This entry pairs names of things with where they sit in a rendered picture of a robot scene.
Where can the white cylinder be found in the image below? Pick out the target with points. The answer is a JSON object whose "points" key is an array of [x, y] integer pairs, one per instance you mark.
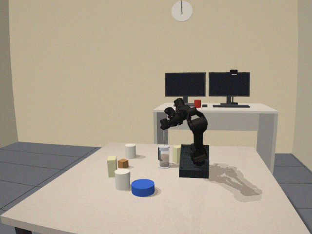
{"points": [[122, 179], [130, 151]]}

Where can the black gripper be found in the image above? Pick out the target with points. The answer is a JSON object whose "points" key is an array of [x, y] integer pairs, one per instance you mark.
{"points": [[172, 122]]}

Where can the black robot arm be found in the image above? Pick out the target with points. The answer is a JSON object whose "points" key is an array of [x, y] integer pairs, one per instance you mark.
{"points": [[198, 126]]}

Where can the orange cube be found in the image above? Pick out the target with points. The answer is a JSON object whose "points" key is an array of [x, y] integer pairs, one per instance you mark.
{"points": [[123, 163]]}

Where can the pale yellow rectangular block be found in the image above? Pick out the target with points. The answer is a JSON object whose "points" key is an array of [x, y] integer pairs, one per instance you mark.
{"points": [[176, 153], [112, 165]]}

